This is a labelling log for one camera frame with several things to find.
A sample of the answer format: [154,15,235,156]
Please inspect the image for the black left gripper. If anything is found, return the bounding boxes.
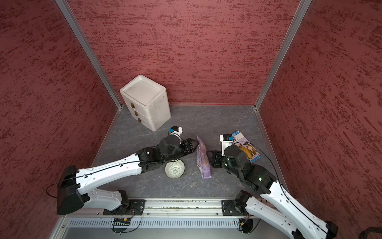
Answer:
[162,138,200,164]

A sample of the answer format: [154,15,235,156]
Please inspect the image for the purple oats bag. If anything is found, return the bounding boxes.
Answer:
[196,136,212,179]

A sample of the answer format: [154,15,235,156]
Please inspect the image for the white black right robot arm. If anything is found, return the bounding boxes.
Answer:
[208,145,338,239]

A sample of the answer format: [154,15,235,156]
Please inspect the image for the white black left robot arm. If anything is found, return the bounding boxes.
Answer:
[57,134,199,215]

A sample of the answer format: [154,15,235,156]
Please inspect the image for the green patterned breakfast bowl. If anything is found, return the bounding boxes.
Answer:
[165,159,185,179]

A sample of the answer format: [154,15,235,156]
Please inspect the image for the Why Do Dogs Bark book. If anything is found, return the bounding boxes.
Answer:
[232,130,261,163]

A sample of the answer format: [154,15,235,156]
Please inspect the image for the white three-drawer storage box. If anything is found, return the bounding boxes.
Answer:
[120,75,171,131]

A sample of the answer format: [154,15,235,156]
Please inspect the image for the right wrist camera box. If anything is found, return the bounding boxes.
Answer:
[219,133,233,156]

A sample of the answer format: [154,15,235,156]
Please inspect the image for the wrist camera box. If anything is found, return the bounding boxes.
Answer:
[169,126,183,138]
[219,133,233,156]

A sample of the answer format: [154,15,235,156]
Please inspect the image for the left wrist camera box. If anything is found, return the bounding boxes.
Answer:
[169,126,183,138]

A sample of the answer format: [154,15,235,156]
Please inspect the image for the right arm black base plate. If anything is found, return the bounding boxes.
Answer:
[221,200,248,216]

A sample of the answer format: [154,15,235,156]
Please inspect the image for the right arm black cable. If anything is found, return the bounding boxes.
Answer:
[238,140,329,237]

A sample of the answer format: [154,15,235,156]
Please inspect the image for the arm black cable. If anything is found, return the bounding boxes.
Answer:
[45,159,168,199]
[238,140,329,237]

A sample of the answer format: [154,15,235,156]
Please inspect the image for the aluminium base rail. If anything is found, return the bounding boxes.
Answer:
[50,198,291,239]

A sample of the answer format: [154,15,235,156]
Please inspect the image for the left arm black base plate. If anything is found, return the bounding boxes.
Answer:
[103,199,146,216]

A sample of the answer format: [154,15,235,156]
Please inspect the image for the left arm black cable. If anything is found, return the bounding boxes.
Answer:
[45,159,168,199]

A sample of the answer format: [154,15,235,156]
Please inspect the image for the black cable bottom right corner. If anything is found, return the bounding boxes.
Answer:
[359,226,382,239]

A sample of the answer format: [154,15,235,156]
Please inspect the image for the right aluminium corner post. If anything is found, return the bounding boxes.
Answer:
[254,0,312,111]

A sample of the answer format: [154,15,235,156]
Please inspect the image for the aluminium corner post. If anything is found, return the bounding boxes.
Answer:
[254,0,312,111]
[55,0,123,111]

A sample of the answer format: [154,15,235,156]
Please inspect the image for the left aluminium corner post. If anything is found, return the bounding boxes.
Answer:
[55,0,123,111]

